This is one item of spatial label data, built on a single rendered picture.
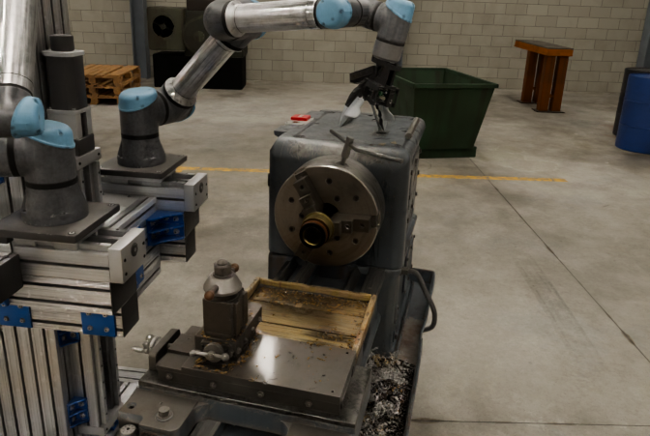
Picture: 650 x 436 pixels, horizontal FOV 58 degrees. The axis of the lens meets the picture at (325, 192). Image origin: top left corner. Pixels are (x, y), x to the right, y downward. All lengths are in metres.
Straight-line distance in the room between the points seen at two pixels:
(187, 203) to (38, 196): 0.55
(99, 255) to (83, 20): 11.11
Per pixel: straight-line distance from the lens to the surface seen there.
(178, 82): 1.96
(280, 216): 1.77
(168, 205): 1.94
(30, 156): 1.50
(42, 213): 1.52
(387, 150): 1.83
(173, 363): 1.32
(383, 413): 1.75
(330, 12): 1.46
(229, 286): 1.22
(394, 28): 1.55
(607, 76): 13.04
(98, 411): 2.12
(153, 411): 1.29
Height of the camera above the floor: 1.71
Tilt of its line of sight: 19 degrees down
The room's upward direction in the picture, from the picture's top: 2 degrees clockwise
